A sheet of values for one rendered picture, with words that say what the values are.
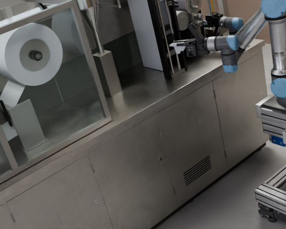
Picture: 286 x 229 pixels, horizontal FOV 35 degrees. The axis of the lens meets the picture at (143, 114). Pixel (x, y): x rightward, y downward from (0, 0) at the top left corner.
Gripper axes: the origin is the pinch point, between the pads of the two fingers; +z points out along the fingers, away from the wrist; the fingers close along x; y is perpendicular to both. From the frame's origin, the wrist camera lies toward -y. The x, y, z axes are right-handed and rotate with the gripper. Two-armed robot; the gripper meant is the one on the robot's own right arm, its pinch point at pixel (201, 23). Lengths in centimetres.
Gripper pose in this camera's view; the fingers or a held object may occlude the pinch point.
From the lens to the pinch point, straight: 321.4
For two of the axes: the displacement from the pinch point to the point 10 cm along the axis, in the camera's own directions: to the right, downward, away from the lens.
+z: -6.1, -2.2, 7.6
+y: -2.3, -8.7, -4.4
